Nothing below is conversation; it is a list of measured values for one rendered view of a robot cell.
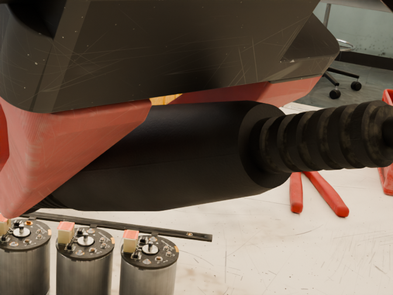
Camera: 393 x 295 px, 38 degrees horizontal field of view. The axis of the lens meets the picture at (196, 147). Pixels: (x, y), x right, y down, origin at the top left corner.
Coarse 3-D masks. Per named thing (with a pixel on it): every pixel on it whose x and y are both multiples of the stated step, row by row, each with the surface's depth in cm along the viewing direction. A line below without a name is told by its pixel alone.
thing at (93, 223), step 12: (24, 216) 26; (36, 216) 26; (48, 216) 26; (60, 216) 27; (72, 216) 27; (108, 228) 26; (120, 228) 26; (132, 228) 26; (144, 228) 26; (156, 228) 26; (204, 240) 26
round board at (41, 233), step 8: (16, 224) 25; (24, 224) 26; (32, 224) 26; (40, 224) 26; (32, 232) 25; (40, 232) 25; (48, 232) 25; (0, 240) 24; (8, 240) 24; (16, 240) 24; (24, 240) 24; (32, 240) 24; (40, 240) 25; (48, 240) 25; (0, 248) 24; (8, 248) 24; (16, 248) 24; (24, 248) 24; (32, 248) 24
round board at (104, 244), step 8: (80, 232) 25; (96, 232) 26; (104, 232) 26; (56, 240) 25; (96, 240) 25; (104, 240) 25; (112, 240) 25; (56, 248) 24; (64, 248) 24; (72, 248) 24; (80, 248) 24; (88, 248) 24; (96, 248) 24; (104, 248) 24; (112, 248) 25; (72, 256) 24; (80, 256) 24; (88, 256) 24; (96, 256) 24; (104, 256) 24
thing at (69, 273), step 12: (60, 264) 24; (72, 264) 24; (84, 264) 24; (96, 264) 24; (108, 264) 25; (60, 276) 24; (72, 276) 24; (84, 276) 24; (96, 276) 24; (108, 276) 25; (60, 288) 25; (72, 288) 24; (84, 288) 24; (96, 288) 24; (108, 288) 25
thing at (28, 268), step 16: (0, 256) 24; (16, 256) 24; (32, 256) 24; (48, 256) 25; (0, 272) 24; (16, 272) 24; (32, 272) 24; (48, 272) 25; (0, 288) 25; (16, 288) 24; (32, 288) 25; (48, 288) 26
